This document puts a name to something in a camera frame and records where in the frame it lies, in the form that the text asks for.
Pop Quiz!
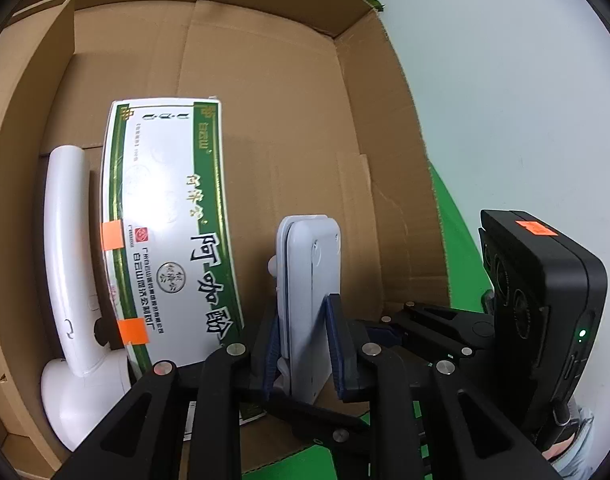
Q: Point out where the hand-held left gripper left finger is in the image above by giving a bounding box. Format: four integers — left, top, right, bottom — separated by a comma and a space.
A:
50, 305, 286, 480

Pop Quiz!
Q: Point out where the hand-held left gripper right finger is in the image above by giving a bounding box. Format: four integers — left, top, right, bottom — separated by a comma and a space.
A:
324, 294, 560, 480

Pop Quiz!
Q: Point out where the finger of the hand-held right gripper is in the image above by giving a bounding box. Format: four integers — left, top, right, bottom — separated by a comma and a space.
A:
355, 300, 496, 361
265, 390, 373, 445

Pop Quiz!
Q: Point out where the grey plastic case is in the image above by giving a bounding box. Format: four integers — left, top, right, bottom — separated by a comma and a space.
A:
267, 215, 342, 404

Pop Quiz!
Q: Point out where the white and green medicine box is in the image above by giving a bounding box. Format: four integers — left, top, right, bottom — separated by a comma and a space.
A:
99, 95, 266, 426

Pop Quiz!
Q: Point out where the white handheld plastic device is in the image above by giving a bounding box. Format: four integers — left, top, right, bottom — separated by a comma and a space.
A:
40, 145, 132, 453

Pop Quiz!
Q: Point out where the large cardboard box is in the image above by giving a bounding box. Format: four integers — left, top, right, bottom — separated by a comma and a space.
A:
0, 0, 453, 480

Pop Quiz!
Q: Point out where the green tablecloth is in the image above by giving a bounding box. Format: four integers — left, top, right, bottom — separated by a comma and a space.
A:
240, 165, 496, 480

